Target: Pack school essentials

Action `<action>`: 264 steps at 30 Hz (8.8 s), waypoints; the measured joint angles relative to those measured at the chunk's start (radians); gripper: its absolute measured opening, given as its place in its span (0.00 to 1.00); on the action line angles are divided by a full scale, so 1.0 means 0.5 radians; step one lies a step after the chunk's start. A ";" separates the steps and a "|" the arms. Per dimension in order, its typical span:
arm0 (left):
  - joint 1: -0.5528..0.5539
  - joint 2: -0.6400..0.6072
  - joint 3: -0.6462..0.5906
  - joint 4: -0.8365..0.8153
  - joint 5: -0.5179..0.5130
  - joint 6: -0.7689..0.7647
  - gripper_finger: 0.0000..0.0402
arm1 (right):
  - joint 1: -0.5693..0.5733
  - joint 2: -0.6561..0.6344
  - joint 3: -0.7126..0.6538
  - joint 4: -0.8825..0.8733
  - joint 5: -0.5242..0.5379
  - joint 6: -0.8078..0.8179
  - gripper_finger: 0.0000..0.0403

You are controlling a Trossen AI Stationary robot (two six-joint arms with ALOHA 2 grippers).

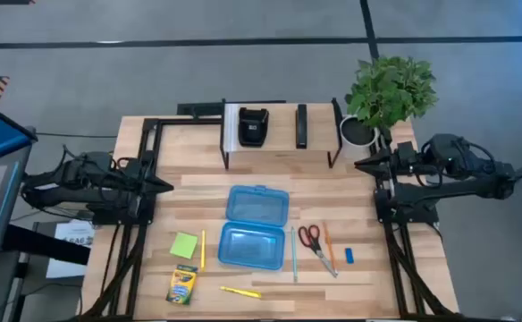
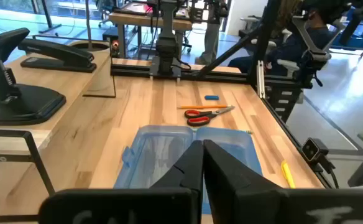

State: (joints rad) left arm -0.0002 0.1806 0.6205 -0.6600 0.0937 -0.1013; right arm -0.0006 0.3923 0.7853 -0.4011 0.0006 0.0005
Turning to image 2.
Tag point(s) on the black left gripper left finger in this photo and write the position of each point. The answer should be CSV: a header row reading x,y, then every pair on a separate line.
x,y
175,199

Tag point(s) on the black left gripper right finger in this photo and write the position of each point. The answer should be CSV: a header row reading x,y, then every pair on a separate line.
x,y
237,196

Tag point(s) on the blue translucent pencil box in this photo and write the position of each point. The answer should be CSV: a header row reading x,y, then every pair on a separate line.
x,y
156,155

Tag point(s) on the yellow highlighter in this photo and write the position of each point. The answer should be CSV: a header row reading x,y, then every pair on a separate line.
x,y
288,174

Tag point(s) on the orange pencil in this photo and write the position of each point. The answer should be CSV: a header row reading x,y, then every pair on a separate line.
x,y
200,107

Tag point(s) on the blue eraser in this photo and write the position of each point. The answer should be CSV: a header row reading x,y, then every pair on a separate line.
x,y
211,97

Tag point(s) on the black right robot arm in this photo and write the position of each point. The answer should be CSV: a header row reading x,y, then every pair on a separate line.
x,y
167,46

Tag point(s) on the white plant pot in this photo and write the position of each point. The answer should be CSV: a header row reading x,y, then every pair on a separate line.
x,y
102,77

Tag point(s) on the white office chair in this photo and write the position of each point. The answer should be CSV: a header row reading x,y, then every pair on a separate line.
x,y
288,63

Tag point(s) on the black computer tower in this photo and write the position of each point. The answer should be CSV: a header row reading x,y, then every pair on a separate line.
x,y
110,40

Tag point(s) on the wooden background table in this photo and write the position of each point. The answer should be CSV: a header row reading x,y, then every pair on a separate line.
x,y
144,20

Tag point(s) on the black pouch on shelf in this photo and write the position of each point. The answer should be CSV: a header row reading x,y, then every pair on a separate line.
x,y
16,102

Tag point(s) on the small black table camera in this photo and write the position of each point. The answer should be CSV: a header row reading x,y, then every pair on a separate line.
x,y
313,151

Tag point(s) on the white metal bracket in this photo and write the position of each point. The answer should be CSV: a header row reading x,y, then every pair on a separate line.
x,y
260,79

